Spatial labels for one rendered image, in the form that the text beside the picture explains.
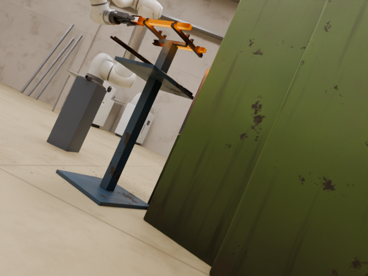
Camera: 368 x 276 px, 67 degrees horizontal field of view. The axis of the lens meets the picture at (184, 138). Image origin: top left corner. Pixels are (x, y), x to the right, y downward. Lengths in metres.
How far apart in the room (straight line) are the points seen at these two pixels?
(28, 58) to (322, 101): 10.75
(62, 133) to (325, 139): 1.99
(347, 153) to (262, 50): 0.61
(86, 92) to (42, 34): 9.02
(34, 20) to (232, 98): 10.81
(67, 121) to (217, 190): 1.58
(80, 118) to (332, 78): 1.88
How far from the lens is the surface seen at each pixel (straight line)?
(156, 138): 8.83
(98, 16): 1.97
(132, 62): 1.50
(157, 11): 2.43
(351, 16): 1.27
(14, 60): 11.66
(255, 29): 1.46
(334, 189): 1.04
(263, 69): 1.34
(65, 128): 2.48
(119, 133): 8.38
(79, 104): 2.46
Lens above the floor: 0.39
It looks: 3 degrees up
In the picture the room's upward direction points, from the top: 24 degrees clockwise
